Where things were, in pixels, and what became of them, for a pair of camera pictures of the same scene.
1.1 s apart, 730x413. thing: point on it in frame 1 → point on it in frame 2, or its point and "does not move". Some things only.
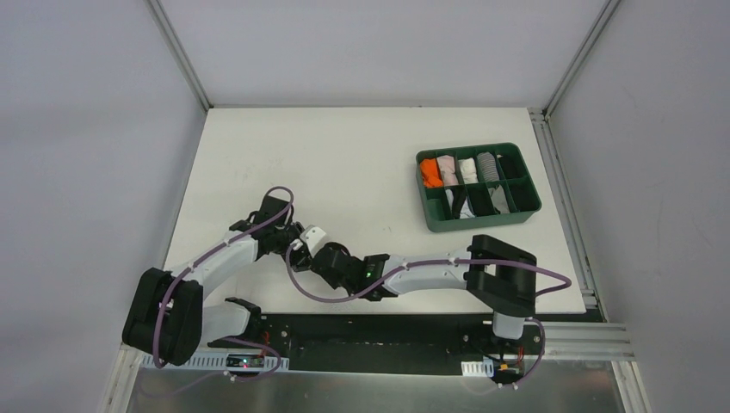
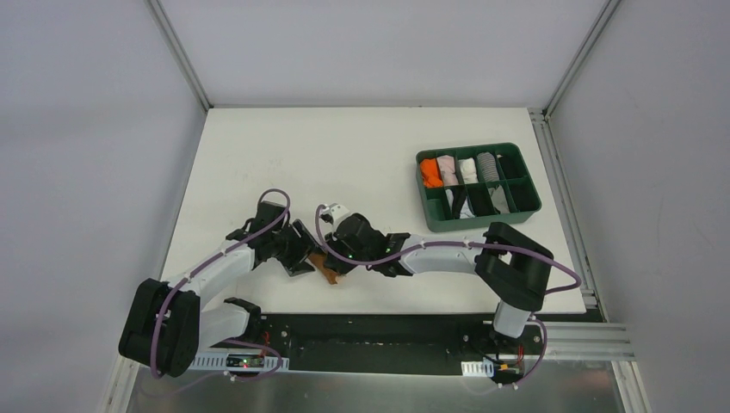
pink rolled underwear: x=447 y=164 does not move
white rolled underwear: x=468 y=170 does not move
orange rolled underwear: x=431 y=174 does not move
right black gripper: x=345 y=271 → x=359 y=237
